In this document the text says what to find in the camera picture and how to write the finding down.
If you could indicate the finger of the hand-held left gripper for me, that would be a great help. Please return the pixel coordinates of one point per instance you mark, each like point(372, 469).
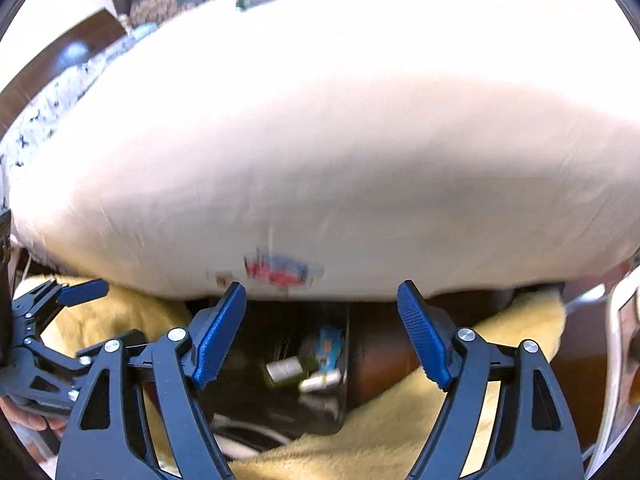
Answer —
point(82, 291)
point(50, 357)

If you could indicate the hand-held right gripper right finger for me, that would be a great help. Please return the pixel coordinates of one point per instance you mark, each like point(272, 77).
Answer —
point(420, 330)

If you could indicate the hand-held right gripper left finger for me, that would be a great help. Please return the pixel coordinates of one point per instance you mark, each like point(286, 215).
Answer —
point(220, 335)

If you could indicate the black bin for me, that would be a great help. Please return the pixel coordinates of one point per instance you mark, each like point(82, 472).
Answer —
point(260, 325)

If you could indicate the person's left hand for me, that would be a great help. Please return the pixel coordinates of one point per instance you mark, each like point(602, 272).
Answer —
point(30, 417)

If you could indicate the blue snack packet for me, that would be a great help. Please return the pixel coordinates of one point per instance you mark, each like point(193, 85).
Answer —
point(330, 345)

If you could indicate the yellow fluffy blanket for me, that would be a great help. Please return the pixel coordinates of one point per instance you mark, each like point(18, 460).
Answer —
point(380, 440)

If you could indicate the grey patterned quilt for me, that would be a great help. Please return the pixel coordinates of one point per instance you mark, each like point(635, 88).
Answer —
point(75, 85)

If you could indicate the white round appliance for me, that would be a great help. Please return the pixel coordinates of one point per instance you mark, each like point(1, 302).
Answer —
point(620, 360)

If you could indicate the dark wooden headboard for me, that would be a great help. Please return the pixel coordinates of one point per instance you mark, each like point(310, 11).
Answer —
point(50, 60)

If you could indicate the cream cartoon printed bed sheet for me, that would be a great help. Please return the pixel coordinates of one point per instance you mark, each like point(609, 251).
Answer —
point(320, 135)

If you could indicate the brown patterned plush pillow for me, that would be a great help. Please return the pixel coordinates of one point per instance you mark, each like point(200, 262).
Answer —
point(160, 5)

